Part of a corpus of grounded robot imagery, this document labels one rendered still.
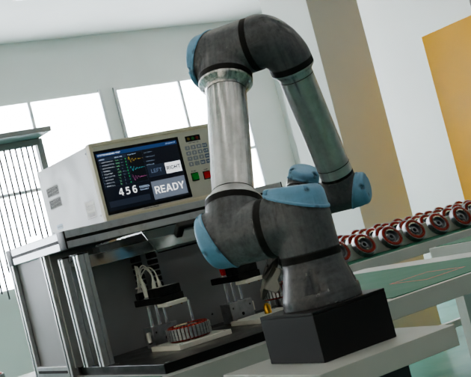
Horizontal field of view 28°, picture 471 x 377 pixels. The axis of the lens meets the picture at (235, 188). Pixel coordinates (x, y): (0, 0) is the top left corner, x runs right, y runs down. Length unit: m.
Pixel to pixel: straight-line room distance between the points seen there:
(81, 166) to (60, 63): 7.06
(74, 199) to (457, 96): 4.00
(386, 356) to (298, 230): 0.27
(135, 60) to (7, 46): 1.37
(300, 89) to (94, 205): 0.74
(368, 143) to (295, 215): 4.76
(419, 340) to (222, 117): 0.59
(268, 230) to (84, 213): 0.90
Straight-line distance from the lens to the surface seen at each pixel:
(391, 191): 6.52
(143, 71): 9.91
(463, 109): 6.21
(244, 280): 2.48
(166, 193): 2.51
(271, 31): 1.95
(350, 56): 6.55
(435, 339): 1.74
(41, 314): 2.64
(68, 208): 2.63
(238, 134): 1.89
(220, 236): 1.78
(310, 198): 1.73
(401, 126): 9.29
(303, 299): 1.72
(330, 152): 2.04
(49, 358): 2.66
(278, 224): 1.73
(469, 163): 6.25
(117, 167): 2.46
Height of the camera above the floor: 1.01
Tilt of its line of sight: 3 degrees up
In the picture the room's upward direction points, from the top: 14 degrees counter-clockwise
